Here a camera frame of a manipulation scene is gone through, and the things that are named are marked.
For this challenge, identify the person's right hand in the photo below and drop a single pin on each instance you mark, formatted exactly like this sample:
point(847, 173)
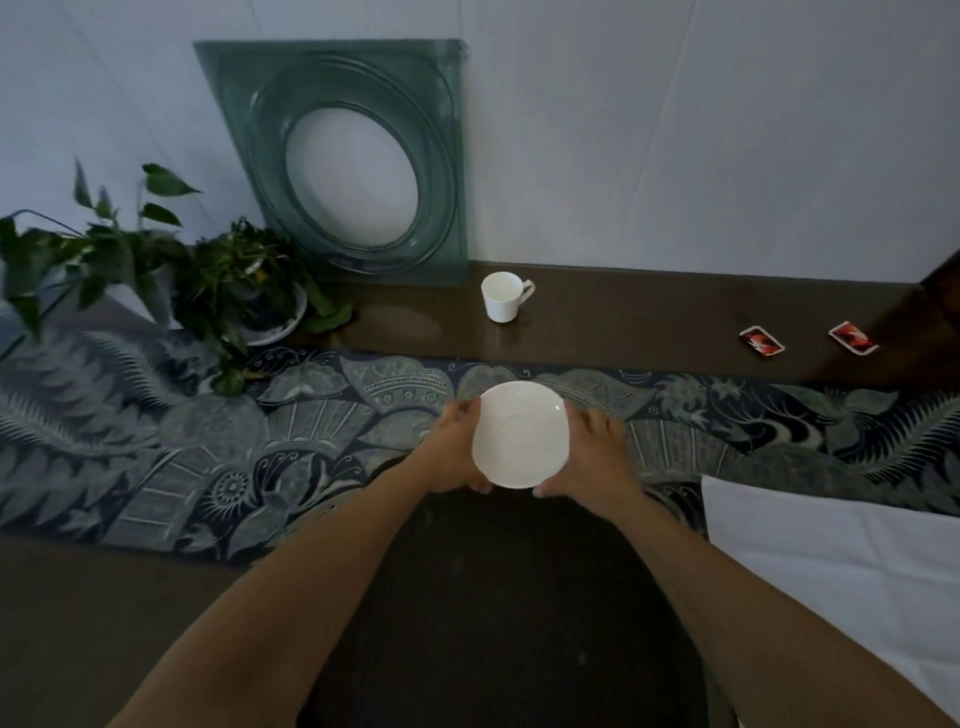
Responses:
point(600, 465)

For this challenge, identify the person's left hand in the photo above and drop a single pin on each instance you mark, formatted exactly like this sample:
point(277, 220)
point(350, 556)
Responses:
point(442, 454)

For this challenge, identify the person's left thumb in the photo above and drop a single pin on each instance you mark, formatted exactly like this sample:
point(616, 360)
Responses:
point(480, 484)

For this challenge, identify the person's right thumb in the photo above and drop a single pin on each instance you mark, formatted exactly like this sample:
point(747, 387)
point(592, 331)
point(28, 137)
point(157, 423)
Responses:
point(551, 487)

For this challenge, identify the white saucer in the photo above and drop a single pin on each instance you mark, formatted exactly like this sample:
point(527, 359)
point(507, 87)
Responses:
point(519, 435)

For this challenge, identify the person's right forearm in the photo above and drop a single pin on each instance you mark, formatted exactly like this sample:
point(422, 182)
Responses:
point(765, 622)

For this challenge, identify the person's left forearm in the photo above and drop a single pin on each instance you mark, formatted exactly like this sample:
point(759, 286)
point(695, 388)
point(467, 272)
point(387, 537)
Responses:
point(277, 592)

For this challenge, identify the white cup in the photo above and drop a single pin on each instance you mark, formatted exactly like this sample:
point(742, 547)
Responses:
point(503, 296)

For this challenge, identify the red sachet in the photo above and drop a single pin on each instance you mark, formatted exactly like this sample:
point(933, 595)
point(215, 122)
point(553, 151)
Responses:
point(762, 340)
point(853, 337)

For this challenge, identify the patterned blue table runner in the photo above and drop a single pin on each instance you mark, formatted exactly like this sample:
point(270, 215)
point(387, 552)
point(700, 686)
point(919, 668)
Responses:
point(225, 442)

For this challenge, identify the small bushy potted plant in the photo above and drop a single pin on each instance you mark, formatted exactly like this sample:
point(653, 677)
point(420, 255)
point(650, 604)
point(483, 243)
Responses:
point(251, 292)

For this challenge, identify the white cloth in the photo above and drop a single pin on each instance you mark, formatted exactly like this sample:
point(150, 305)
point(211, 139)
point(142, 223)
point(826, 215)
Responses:
point(847, 570)

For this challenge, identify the tall leafy potted plant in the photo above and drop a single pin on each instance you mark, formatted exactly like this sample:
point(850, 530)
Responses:
point(71, 247)

